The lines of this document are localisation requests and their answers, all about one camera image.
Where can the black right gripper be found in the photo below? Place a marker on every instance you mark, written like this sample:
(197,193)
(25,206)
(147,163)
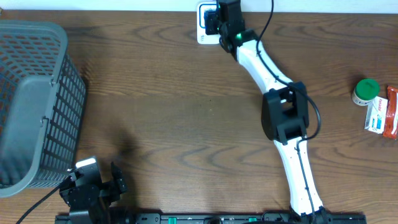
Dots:
(209,16)

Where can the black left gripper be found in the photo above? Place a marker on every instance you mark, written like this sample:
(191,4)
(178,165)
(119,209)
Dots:
(64,183)

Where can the green lid jar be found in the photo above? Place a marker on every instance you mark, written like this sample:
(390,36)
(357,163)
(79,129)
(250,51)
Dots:
(365,91)

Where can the white Panadol box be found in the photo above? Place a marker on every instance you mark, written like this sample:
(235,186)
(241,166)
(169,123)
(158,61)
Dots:
(376,115)

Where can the red Top chocolate bar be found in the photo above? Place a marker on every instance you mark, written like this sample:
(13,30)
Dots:
(390,127)

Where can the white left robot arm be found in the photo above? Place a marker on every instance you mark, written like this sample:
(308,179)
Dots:
(96,213)

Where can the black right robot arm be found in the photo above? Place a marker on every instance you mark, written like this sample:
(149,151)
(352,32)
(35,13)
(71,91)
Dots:
(284,115)

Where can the white barcode scanner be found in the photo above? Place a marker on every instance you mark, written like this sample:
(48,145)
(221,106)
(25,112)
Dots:
(202,37)

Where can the grey plastic basket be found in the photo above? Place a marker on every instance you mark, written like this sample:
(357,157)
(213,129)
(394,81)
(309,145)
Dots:
(43,100)

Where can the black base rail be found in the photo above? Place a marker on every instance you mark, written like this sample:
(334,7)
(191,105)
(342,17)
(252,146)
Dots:
(268,217)

